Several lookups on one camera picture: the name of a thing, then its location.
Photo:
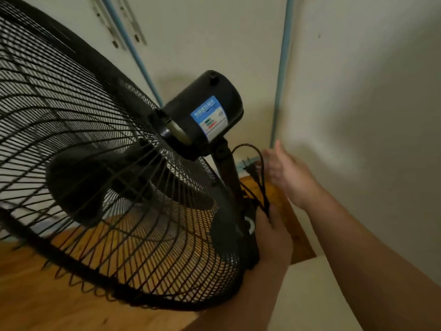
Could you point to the black fan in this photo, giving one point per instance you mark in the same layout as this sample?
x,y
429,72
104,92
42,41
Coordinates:
x,y
203,106

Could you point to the person's right hand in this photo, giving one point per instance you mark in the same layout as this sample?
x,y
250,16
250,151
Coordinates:
x,y
293,179

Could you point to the person's left forearm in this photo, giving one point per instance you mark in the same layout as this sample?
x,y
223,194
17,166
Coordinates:
x,y
248,299

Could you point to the person's right forearm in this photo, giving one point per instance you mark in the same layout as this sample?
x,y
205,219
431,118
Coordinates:
x,y
372,272

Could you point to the person's left hand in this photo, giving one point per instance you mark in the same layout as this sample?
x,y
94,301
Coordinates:
x,y
274,241

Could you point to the white bedside cabinet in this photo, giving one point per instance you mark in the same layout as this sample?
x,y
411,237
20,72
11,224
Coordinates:
x,y
310,299

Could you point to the white wardrobe with blue trim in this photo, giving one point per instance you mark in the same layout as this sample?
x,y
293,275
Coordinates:
x,y
206,37

